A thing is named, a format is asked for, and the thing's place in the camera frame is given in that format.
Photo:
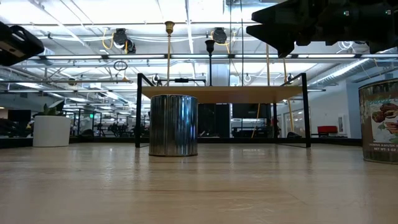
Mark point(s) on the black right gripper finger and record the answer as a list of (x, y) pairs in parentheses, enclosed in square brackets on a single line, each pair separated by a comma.
[(276, 39), (280, 14)]

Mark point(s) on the gold candlestick holder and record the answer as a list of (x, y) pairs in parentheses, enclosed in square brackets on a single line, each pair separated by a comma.
[(169, 27), (268, 68)]

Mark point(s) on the black candlestick holder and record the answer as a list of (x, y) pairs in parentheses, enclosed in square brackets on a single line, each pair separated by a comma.
[(210, 45)]

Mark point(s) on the candle tin with printed label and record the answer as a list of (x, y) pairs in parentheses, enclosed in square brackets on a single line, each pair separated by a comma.
[(382, 124)]

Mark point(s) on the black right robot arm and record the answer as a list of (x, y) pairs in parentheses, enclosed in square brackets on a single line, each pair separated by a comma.
[(384, 28)]

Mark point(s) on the ribbed silver candle tin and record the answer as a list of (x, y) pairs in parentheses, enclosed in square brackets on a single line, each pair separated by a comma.
[(173, 124)]

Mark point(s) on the green potted plant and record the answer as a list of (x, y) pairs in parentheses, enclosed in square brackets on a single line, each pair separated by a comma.
[(46, 110)]

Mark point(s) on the white planter pot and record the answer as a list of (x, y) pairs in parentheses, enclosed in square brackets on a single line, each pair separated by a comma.
[(51, 130)]

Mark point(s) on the black cabinet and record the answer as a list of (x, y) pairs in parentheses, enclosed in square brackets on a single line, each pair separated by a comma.
[(214, 121)]

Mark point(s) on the red seat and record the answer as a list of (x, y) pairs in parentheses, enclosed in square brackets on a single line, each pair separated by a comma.
[(327, 129)]

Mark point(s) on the black wall screen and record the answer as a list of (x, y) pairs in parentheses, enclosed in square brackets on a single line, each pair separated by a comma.
[(251, 110)]

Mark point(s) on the wooden shelf with black frame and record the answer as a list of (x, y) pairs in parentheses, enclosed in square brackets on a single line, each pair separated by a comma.
[(217, 94)]

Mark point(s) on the black aluminium rig frame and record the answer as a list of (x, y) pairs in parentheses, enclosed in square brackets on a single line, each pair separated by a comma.
[(102, 142)]

